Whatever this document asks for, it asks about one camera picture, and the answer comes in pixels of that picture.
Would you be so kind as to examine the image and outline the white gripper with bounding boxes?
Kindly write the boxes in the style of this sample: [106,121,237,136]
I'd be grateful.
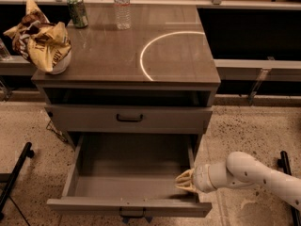
[175,164,215,193]

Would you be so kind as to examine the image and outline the grey drawer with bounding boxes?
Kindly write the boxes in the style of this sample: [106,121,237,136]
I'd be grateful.
[45,105,212,134]
[47,133,212,218]

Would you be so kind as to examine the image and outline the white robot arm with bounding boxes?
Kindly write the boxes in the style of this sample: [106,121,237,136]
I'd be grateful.
[175,152,301,210]

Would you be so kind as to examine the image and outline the grey three-drawer cabinet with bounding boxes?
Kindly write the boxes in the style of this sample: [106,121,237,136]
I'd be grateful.
[32,4,220,146]

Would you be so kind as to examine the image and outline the grey top drawer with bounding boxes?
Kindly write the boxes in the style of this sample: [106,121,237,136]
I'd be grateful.
[45,105,212,134]

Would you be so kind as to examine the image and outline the blue tape X mark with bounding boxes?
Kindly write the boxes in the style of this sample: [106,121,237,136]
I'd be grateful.
[121,217,153,224]

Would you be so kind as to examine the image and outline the black right base leg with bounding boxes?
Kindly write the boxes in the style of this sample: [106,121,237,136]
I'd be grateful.
[277,151,301,226]

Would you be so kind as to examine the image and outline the black base leg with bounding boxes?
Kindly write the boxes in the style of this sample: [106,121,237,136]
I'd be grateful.
[0,142,35,219]
[277,151,301,226]

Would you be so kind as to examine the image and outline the white bowl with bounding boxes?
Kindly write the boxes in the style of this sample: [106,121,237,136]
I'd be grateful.
[46,50,71,74]

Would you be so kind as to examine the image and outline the black left base leg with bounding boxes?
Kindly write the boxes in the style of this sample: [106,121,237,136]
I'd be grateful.
[0,142,35,219]

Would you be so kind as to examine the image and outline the yellow brown chip bag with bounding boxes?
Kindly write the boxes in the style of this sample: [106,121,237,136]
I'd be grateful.
[4,0,71,73]

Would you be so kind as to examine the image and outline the clear plastic water bottle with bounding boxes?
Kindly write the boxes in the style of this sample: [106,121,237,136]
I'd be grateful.
[114,0,131,30]

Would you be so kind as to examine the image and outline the green soda can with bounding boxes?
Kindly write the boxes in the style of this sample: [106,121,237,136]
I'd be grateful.
[67,0,88,28]

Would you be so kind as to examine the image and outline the clear glass on shelf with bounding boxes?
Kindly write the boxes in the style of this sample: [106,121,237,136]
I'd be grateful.
[0,38,12,60]

